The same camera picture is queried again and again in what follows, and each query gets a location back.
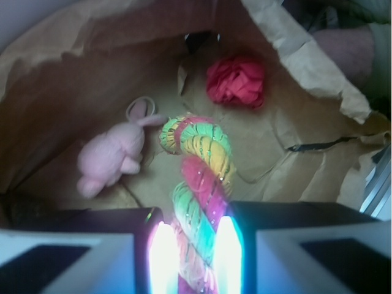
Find pink plush bunny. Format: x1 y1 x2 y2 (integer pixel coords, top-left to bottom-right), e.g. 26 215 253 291
77 96 168 198

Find aluminium frame rail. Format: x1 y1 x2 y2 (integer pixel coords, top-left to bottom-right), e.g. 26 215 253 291
360 145 391 220

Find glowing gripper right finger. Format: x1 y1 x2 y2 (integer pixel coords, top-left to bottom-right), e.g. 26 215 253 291
214 201 391 293

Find brown paper bag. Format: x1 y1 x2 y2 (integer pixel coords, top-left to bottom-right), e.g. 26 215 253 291
1 1 391 217

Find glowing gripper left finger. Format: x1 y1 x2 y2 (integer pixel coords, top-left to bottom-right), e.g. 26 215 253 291
1 207 178 293

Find red crumpled paper ball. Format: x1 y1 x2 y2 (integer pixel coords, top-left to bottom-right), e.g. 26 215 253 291
206 56 265 108

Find multicolored twisted rope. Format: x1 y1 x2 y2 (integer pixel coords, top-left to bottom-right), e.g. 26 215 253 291
159 112 236 294

